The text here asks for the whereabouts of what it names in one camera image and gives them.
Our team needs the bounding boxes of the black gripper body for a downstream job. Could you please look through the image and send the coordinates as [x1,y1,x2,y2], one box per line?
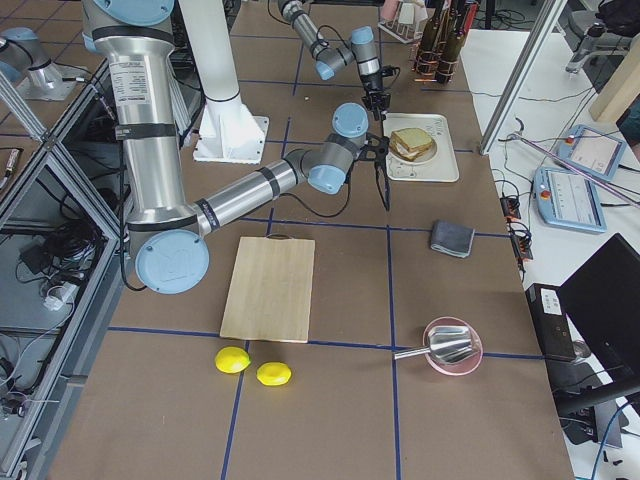
[360,70,391,120]
[357,132,389,172]

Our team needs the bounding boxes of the bread slice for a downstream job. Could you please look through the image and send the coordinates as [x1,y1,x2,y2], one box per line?
[390,145,432,162]
[390,127,434,152]

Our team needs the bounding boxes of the round white plate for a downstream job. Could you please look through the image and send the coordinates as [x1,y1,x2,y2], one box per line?
[389,127,437,162]

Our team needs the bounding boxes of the cream bear serving tray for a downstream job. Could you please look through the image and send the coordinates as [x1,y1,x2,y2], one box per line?
[383,113,459,183]

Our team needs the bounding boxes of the bread slice on plate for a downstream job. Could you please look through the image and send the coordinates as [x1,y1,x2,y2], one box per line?
[390,145,432,162]

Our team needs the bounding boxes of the dark green wine bottle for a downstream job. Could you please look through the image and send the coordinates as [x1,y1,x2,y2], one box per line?
[435,1,477,84]

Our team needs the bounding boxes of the pink cup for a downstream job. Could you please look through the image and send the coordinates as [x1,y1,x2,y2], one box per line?
[380,0,400,22]

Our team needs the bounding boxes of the folded grey cloth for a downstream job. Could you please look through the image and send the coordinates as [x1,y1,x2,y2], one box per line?
[430,220,475,258]

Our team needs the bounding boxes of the pink reacher stick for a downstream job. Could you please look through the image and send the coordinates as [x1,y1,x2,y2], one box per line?
[507,127,639,208]

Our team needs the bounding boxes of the bamboo cutting board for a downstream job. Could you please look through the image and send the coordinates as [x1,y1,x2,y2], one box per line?
[220,237,315,343]

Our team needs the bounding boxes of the blue teach pendant near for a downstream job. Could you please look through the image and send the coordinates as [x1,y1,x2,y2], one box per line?
[533,167,607,234]

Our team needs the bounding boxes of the blue teach pendant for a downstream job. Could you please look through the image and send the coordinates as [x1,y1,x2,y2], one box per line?
[557,124,626,181]
[533,167,607,234]

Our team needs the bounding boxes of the metal spoon in bowl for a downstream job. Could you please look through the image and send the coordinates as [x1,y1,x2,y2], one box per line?
[393,325,478,365]

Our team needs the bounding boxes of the pink bowl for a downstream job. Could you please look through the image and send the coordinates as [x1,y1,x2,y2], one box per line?
[422,316,484,376]

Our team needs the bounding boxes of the blue teach pendant far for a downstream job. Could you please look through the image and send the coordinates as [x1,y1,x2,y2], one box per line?
[557,124,626,181]

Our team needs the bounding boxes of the yellow lemon right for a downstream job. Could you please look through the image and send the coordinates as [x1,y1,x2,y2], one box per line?
[256,362,292,387]

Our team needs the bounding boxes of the yellow lemon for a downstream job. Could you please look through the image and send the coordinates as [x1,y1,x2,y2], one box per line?
[256,362,292,387]
[214,346,251,374]

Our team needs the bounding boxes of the yellow lemon left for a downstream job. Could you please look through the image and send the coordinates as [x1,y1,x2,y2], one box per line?
[214,346,251,374]

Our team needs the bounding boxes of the black monitor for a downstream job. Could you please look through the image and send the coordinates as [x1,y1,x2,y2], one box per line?
[556,233,639,416]

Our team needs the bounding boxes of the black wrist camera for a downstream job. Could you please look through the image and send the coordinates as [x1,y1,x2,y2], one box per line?
[380,65,400,78]

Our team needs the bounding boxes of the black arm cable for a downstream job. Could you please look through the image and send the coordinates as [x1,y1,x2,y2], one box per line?
[277,164,354,217]

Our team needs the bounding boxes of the copper wire bottle rack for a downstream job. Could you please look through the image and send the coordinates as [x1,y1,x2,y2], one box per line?
[412,41,458,84]

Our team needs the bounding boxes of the white wire cup rack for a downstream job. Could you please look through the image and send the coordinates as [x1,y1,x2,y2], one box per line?
[378,0,428,44]

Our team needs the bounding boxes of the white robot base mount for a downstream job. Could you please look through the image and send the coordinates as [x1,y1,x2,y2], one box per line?
[179,0,269,164]

